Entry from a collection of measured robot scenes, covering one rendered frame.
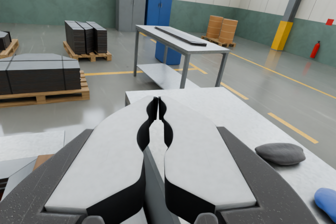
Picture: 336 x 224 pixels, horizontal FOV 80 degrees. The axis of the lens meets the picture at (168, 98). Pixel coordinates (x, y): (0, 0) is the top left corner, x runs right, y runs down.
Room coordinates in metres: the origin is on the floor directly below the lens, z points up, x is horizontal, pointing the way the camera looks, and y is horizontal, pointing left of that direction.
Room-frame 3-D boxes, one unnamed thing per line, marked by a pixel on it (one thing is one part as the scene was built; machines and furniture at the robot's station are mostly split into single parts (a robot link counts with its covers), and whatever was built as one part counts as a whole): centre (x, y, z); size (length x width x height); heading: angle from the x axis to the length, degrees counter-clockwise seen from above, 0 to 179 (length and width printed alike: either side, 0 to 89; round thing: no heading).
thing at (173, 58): (4.93, 0.16, 0.29); 0.61 x 0.43 x 0.57; 30
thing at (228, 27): (8.34, -1.64, 0.47); 1.32 x 0.80 x 0.95; 31
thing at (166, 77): (3.22, 0.01, 0.49); 1.60 x 0.70 x 0.99; 34
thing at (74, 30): (4.61, 2.07, 0.32); 1.20 x 0.80 x 0.65; 37
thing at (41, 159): (0.50, 0.40, 0.89); 0.12 x 0.06 x 0.05; 20
